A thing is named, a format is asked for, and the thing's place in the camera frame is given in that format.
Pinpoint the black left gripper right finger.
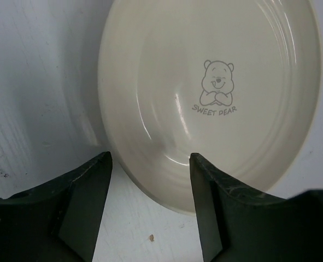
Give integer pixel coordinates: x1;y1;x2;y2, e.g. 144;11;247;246
190;153;323;261

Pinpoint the cream bear plate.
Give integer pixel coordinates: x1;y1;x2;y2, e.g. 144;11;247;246
98;1;322;215

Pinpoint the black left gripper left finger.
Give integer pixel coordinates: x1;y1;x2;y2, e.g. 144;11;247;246
0;152;112;261

